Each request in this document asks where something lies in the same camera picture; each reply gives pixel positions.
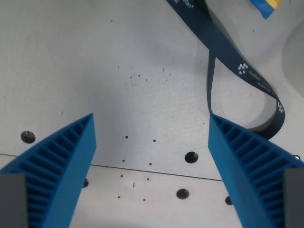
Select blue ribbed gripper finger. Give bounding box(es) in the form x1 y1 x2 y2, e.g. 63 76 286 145
208 114 304 228
0 113 98 228

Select blue and yellow bag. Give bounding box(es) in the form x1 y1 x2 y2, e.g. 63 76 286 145
249 0 283 20

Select dark blue printed lanyard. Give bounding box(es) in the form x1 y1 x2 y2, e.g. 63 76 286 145
166 0 285 141

